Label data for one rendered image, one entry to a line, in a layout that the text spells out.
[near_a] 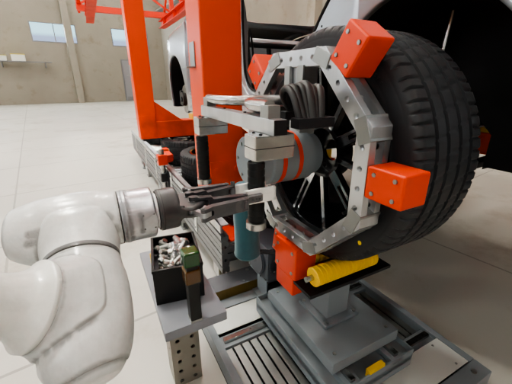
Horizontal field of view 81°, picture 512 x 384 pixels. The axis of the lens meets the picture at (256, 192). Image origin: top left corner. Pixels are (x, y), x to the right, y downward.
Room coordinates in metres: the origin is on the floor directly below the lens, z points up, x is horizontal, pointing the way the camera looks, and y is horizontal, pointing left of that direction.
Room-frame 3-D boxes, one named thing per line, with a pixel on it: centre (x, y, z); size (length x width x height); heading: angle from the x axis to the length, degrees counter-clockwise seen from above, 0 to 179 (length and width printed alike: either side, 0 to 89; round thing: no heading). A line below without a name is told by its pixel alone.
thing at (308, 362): (0.92, -0.28, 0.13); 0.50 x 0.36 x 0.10; 28
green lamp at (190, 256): (0.63, 0.16, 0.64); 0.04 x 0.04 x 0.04; 28
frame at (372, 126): (0.84, -0.13, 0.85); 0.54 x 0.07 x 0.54; 28
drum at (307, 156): (0.81, -0.06, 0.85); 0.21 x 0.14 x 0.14; 118
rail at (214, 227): (2.39, 0.72, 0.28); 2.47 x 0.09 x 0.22; 28
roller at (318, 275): (0.78, -0.27, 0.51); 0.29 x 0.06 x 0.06; 118
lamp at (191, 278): (0.63, 0.16, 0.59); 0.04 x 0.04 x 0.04; 28
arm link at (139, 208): (0.47, 0.20, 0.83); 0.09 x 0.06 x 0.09; 28
